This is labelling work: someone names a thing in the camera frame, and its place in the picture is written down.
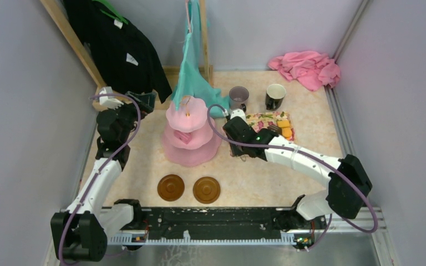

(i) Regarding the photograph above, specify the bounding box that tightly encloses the floral serving tray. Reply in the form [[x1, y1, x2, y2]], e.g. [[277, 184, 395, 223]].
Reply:
[[230, 111, 295, 158]]

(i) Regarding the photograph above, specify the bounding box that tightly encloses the chocolate cake slice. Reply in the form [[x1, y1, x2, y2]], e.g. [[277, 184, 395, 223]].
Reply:
[[267, 125, 282, 135]]

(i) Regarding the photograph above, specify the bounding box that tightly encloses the orange round cookie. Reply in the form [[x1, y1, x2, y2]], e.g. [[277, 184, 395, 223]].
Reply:
[[281, 127, 293, 139]]

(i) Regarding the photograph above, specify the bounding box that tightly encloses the pink wafer biscuit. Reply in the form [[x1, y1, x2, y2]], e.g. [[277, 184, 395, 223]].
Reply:
[[174, 130, 192, 144]]

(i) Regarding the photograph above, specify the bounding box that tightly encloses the brown wooden coaster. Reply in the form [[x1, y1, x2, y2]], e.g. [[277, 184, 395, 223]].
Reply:
[[157, 174, 185, 202], [192, 177, 221, 204]]

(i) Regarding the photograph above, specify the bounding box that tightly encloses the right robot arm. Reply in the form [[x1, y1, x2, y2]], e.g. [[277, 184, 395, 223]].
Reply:
[[223, 117, 372, 228]]

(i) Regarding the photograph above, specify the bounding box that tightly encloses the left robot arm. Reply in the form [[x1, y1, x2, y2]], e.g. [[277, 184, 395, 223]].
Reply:
[[50, 87, 156, 265]]

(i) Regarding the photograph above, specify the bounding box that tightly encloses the grey mug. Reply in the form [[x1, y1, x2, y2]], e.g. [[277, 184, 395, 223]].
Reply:
[[229, 86, 250, 112]]

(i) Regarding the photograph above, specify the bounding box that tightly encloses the black hanging shirt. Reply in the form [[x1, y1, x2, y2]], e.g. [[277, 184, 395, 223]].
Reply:
[[63, 0, 173, 103]]

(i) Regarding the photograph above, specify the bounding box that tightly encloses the orange biscuit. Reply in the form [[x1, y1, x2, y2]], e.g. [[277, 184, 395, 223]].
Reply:
[[276, 120, 291, 128]]

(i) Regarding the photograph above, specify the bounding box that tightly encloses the pink three-tier cake stand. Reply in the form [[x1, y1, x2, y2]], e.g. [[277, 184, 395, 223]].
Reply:
[[162, 96, 222, 167]]

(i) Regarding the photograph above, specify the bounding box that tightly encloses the teal hanging shirt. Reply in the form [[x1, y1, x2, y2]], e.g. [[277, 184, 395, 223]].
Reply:
[[171, 1, 230, 118]]

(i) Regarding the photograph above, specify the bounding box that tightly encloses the black mug white inside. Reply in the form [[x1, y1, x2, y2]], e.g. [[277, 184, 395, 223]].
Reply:
[[265, 84, 286, 111]]

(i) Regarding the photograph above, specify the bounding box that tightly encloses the green clothes hanger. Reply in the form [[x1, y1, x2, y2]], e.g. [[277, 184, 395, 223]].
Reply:
[[93, 0, 129, 24]]

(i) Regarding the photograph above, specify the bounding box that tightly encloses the pink crumpled cloth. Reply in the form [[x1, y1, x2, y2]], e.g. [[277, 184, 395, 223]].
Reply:
[[267, 50, 341, 91]]

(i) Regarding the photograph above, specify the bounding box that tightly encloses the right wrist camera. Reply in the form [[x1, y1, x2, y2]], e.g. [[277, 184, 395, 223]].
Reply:
[[230, 109, 246, 122]]

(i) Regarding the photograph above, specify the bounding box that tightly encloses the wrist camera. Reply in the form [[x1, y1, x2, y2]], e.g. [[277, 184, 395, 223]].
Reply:
[[98, 86, 124, 109], [230, 109, 246, 122]]

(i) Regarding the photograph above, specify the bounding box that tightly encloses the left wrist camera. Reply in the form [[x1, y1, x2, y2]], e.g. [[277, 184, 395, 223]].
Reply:
[[98, 86, 124, 109]]

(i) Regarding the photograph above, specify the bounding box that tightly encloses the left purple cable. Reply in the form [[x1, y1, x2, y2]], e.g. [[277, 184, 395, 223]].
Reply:
[[58, 93, 141, 266]]

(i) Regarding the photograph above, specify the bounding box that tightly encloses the purple cable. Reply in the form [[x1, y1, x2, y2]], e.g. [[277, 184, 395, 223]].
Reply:
[[58, 93, 141, 266], [206, 104, 378, 252]]

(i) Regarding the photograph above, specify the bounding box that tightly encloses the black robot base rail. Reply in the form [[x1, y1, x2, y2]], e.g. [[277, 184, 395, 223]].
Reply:
[[122, 207, 327, 241]]

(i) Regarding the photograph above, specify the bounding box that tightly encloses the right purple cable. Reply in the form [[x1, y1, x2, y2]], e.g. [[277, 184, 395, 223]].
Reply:
[[206, 104, 378, 252]]

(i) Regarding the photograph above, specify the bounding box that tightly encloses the wooden clothes rack frame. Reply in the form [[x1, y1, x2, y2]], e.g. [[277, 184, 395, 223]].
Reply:
[[40, 0, 214, 93]]

